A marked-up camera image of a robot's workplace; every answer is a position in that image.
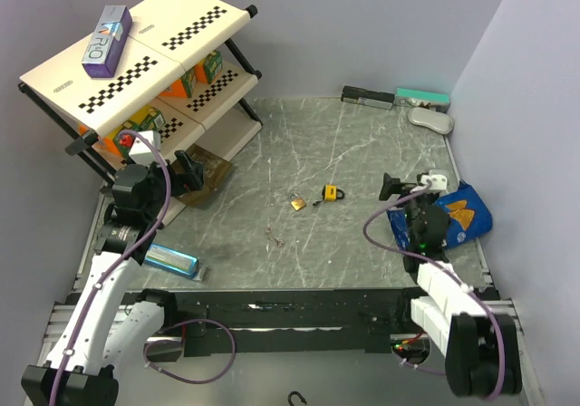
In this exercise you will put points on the small silver keys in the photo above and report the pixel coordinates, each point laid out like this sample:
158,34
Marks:
273,238

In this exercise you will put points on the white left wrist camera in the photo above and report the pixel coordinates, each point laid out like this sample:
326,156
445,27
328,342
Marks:
145,147

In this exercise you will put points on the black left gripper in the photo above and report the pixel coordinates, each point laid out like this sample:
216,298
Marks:
191,178

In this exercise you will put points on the black hook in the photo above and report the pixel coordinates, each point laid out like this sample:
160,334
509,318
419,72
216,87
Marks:
296,396

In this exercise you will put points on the grey oval case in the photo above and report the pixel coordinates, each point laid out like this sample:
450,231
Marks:
432,120

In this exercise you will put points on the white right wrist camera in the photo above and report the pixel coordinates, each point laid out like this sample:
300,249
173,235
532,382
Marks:
433,181

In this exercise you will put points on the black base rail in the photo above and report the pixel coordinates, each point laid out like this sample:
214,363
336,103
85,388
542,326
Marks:
302,320

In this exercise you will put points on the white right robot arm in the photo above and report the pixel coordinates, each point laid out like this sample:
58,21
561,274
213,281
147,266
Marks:
480,348

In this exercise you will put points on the brown foil pouch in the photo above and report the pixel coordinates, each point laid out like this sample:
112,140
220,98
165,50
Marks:
216,170

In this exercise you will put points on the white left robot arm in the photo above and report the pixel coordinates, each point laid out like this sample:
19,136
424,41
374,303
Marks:
87,362

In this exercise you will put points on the blue Doritos chip bag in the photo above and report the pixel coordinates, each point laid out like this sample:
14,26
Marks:
452,220

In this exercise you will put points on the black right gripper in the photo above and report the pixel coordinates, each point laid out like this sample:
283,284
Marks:
394,186

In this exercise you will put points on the black rectangular box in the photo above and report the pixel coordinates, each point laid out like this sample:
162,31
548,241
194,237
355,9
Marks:
361,96

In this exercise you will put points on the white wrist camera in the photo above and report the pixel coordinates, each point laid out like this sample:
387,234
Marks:
433,181
145,147

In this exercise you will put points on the purple silver box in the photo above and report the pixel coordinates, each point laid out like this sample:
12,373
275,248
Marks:
107,42

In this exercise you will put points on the blue toothpaste box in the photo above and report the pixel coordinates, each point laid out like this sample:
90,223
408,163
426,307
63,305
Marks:
175,262

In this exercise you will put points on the white checkered shelf rack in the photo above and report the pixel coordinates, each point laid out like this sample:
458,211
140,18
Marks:
167,38

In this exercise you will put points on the brass padlock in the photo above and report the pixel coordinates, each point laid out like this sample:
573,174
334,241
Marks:
297,202

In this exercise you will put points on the teal white box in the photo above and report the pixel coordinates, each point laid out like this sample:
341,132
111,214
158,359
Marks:
415,98

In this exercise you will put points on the yellow padlock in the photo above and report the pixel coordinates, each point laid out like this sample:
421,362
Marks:
330,193

